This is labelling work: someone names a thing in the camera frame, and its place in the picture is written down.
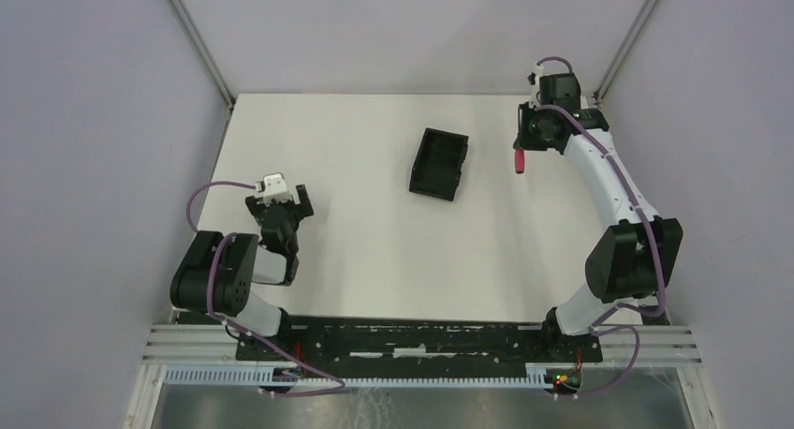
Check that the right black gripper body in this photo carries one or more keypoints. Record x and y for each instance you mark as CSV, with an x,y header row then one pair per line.
x,y
521,140

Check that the black plastic bin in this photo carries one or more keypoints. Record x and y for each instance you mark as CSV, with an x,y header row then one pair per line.
x,y
438,165

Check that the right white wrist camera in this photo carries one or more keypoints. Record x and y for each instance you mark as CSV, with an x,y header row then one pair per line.
x,y
534,76

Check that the aluminium corner post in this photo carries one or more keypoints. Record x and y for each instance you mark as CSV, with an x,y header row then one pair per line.
x,y
626,46
202,51

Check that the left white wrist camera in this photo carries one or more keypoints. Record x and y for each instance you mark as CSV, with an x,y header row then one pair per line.
x,y
272,188

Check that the red handled screwdriver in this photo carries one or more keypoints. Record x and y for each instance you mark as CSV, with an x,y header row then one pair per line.
x,y
519,161

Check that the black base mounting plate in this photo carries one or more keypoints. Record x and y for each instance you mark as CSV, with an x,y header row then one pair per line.
x,y
388,348

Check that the left aluminium corner post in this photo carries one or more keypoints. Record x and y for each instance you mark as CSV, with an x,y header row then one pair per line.
x,y
202,51

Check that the white slotted cable duct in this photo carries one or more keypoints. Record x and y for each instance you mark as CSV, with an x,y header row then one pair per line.
x,y
273,376

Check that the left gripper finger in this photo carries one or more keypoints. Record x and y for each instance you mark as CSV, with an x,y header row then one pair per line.
x,y
303,205
254,206

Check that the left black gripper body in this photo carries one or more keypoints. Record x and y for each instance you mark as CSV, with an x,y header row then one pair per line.
x,y
280,207

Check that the aluminium front rail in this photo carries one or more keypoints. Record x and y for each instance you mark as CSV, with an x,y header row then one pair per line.
x,y
660,347

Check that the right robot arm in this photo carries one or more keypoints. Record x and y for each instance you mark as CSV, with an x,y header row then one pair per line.
x,y
581,314

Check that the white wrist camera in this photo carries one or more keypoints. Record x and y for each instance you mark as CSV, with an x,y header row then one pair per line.
x,y
272,188
534,76

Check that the right aluminium corner post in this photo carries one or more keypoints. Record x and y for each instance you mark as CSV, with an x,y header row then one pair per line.
x,y
626,46

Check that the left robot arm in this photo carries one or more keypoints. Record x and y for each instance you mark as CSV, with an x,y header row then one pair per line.
x,y
218,271

